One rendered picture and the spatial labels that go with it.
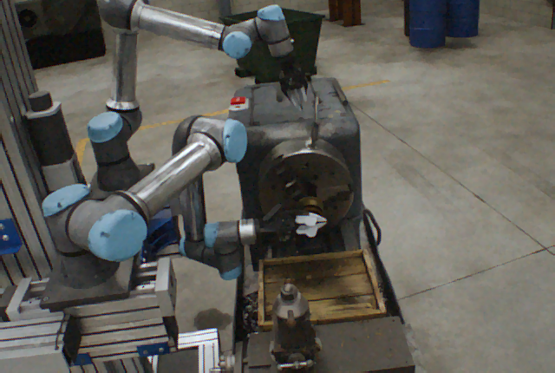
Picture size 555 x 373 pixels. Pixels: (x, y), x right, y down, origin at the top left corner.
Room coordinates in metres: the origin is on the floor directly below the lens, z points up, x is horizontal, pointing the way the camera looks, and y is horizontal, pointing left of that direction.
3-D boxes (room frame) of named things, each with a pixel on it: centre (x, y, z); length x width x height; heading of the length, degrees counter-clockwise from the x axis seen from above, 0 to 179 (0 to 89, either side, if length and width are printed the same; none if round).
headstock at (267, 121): (1.80, -0.07, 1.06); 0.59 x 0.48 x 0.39; 179
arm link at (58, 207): (0.95, 0.50, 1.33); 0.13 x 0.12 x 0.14; 55
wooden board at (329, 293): (1.11, -0.08, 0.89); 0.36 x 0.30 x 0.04; 89
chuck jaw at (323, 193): (1.32, -0.17, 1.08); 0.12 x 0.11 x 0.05; 89
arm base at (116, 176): (1.45, 0.55, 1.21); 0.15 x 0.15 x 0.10
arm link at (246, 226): (1.18, 0.11, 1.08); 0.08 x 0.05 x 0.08; 179
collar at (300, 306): (0.80, 0.01, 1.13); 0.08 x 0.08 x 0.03
